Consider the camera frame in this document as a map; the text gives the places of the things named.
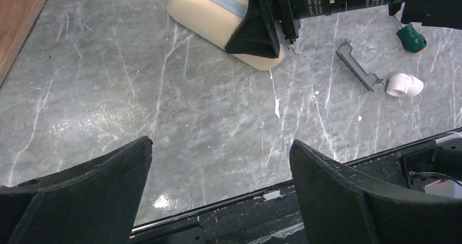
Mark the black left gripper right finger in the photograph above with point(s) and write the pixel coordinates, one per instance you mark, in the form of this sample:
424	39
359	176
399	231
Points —
340	204

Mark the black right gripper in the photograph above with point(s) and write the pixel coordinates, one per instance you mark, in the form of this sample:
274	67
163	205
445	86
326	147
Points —
256	34

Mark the green handled screwdriver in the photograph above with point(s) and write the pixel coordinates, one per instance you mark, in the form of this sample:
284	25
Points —
412	41

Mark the white pipe elbow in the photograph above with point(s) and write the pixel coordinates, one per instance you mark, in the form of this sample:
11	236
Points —
402	85

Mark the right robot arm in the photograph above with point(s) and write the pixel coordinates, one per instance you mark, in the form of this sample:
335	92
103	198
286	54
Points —
432	13

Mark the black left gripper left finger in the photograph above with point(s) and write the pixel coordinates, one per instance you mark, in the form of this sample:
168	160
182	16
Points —
93	202

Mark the cream umbrella case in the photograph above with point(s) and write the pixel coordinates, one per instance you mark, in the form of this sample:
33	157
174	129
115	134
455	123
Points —
216	21

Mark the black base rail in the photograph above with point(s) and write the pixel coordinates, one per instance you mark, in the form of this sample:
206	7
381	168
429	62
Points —
272	215

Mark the wooden board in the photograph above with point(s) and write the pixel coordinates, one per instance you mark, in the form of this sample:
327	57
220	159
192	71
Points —
17	20

